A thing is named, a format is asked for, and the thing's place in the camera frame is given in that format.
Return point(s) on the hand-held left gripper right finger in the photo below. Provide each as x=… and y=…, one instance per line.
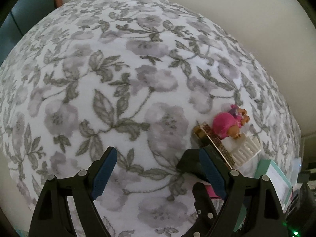
x=212, y=175

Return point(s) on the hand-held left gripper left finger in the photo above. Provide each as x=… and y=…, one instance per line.
x=103, y=175

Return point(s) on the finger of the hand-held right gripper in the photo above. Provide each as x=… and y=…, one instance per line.
x=203, y=202

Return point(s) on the magenta candy dispenser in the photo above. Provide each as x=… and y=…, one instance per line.
x=211, y=193

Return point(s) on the gold glitter lighter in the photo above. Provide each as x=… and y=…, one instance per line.
x=212, y=140

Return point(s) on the teal rimmed white tray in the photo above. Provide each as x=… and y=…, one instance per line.
x=277, y=181

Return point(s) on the white ribbed plug adapter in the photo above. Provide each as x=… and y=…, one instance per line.
x=244, y=150

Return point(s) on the pink doll figure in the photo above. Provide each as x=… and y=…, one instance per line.
x=224, y=123

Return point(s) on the black power adapter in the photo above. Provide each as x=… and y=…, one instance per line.
x=305, y=176

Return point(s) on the white power strip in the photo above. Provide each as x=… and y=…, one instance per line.
x=297, y=164

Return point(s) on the dark teal cabinet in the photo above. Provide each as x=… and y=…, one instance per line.
x=22, y=17

